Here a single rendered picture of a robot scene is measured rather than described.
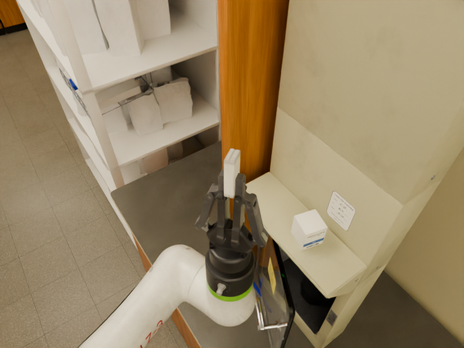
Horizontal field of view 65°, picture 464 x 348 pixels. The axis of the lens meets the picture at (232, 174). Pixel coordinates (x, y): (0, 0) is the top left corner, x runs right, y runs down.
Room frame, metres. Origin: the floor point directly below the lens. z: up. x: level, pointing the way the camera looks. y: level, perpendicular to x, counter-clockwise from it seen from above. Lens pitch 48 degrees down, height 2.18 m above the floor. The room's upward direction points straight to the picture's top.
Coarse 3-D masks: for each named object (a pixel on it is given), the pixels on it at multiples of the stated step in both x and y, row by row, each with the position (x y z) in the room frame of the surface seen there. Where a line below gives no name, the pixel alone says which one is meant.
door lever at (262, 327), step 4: (256, 300) 0.41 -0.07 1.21; (256, 304) 0.40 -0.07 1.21; (260, 304) 0.40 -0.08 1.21; (256, 308) 0.39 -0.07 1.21; (260, 308) 0.39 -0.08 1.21; (256, 312) 0.38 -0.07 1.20; (260, 312) 0.38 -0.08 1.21; (260, 316) 0.37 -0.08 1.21; (260, 320) 0.35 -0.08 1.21; (276, 320) 0.35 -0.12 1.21; (260, 324) 0.35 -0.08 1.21; (272, 324) 0.35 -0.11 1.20; (276, 324) 0.35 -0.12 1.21; (260, 328) 0.34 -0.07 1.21; (264, 328) 0.34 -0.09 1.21; (268, 328) 0.34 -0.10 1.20; (272, 328) 0.34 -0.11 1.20; (276, 328) 0.34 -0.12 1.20
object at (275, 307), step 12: (264, 252) 0.54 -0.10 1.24; (276, 252) 0.45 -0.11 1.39; (264, 264) 0.52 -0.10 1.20; (276, 264) 0.43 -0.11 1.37; (264, 276) 0.51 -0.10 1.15; (276, 276) 0.42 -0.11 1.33; (264, 288) 0.49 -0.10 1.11; (276, 288) 0.40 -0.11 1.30; (264, 300) 0.47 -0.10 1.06; (276, 300) 0.39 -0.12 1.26; (288, 300) 0.33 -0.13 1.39; (264, 312) 0.46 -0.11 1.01; (276, 312) 0.37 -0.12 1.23; (288, 312) 0.31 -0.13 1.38; (288, 324) 0.30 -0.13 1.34; (276, 336) 0.33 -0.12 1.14
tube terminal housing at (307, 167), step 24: (288, 120) 0.58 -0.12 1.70; (288, 144) 0.58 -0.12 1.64; (312, 144) 0.52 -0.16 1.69; (288, 168) 0.57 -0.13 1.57; (312, 168) 0.51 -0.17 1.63; (336, 168) 0.47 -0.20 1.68; (312, 192) 0.50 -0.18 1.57; (360, 192) 0.41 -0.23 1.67; (384, 192) 0.38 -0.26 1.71; (432, 192) 0.41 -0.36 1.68; (360, 216) 0.40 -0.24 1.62; (384, 216) 0.37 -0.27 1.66; (408, 216) 0.38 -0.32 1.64; (360, 240) 0.38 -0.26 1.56; (384, 240) 0.36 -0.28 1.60; (384, 264) 0.40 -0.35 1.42; (360, 288) 0.37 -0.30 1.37; (336, 312) 0.36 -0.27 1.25; (312, 336) 0.39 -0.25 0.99; (336, 336) 0.40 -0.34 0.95
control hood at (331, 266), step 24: (264, 192) 0.55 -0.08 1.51; (288, 192) 0.55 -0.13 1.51; (264, 216) 0.48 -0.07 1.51; (288, 216) 0.48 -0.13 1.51; (288, 240) 0.41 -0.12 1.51; (336, 240) 0.41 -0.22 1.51; (312, 264) 0.36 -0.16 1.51; (336, 264) 0.36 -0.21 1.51; (360, 264) 0.36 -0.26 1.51; (336, 288) 0.31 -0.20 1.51
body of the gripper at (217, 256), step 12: (216, 228) 0.34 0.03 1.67; (228, 228) 0.33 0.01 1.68; (216, 240) 0.33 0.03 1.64; (228, 240) 0.33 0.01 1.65; (240, 240) 0.32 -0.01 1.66; (216, 252) 0.32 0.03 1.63; (228, 252) 0.32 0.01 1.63; (240, 252) 0.32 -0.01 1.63; (216, 264) 0.30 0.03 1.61; (228, 264) 0.30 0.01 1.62; (240, 264) 0.30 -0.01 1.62
